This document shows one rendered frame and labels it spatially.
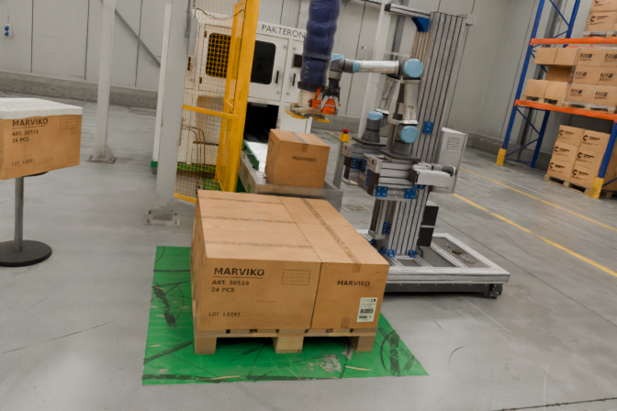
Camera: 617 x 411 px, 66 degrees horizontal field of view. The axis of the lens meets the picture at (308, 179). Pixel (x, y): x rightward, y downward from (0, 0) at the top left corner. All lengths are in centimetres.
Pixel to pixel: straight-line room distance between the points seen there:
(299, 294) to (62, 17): 1051
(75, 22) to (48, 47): 82
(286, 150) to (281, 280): 142
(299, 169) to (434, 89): 118
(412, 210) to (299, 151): 98
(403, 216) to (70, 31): 994
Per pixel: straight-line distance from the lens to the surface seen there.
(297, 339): 271
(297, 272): 251
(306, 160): 372
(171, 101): 416
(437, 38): 355
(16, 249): 373
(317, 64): 360
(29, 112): 326
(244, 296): 252
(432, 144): 363
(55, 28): 1237
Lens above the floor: 151
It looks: 13 degrees down
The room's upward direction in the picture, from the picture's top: 9 degrees clockwise
